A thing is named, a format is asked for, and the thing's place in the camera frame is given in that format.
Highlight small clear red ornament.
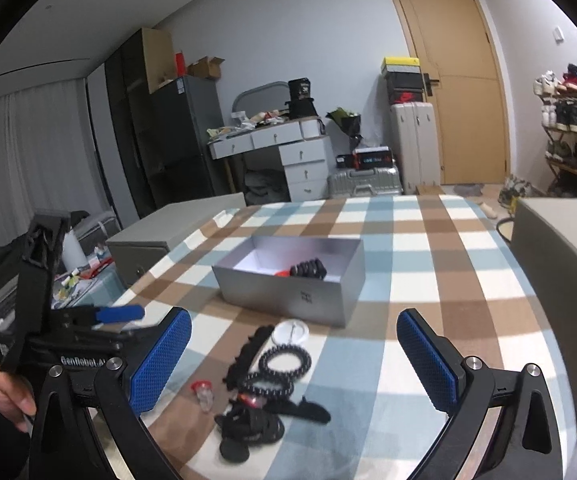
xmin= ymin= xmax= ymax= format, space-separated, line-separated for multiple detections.
xmin=191 ymin=380 xmax=215 ymax=413

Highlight black toothed hair clip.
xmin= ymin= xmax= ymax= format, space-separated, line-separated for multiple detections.
xmin=222 ymin=325 xmax=274 ymax=391

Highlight black beaded bracelet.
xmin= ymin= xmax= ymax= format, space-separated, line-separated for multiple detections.
xmin=239 ymin=342 xmax=314 ymax=400

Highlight white round pin badge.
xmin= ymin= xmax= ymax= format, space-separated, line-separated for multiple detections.
xmin=271 ymin=320 xmax=310 ymax=347

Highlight person's left hand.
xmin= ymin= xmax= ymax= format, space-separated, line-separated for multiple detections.
xmin=0 ymin=371 xmax=37 ymax=432

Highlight grey cabinet left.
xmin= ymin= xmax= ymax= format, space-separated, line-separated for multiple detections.
xmin=107 ymin=193 xmax=245 ymax=287

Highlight grey cabinet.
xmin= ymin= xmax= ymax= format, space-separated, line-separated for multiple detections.
xmin=511 ymin=198 xmax=577 ymax=422
xmin=107 ymin=193 xmax=245 ymax=287

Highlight silver cardboard box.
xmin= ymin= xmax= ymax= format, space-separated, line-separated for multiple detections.
xmin=212 ymin=235 xmax=366 ymax=327

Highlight checkered plaid tablecloth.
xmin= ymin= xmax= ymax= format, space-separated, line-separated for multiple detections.
xmin=47 ymin=193 xmax=570 ymax=480

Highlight black spiral hair claw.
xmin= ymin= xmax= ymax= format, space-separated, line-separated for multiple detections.
xmin=290 ymin=258 xmax=328 ymax=280

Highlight grey cabinet right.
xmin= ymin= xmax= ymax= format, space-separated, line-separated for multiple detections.
xmin=511 ymin=198 xmax=577 ymax=422

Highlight dark refrigerator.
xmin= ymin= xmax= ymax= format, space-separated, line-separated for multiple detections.
xmin=152 ymin=76 xmax=230 ymax=203

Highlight white drawer desk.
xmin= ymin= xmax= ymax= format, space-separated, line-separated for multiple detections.
xmin=208 ymin=117 xmax=335 ymax=203

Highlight silver flat suitcase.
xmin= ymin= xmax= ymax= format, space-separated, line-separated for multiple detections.
xmin=328 ymin=167 xmax=403 ymax=198

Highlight black box on suitcase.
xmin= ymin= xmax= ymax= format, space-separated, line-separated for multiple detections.
xmin=353 ymin=146 xmax=394 ymax=170

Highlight white upright suitcase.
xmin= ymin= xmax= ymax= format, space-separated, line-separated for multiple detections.
xmin=389 ymin=102 xmax=441 ymax=194

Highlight shoe rack with shoes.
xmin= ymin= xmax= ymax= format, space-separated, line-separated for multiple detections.
xmin=533 ymin=64 xmax=577 ymax=198

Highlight stacked shoe boxes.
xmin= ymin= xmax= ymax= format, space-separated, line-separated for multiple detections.
xmin=381 ymin=56 xmax=425 ymax=105

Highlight wooden door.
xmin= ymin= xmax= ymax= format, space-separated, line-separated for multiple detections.
xmin=393 ymin=0 xmax=510 ymax=184

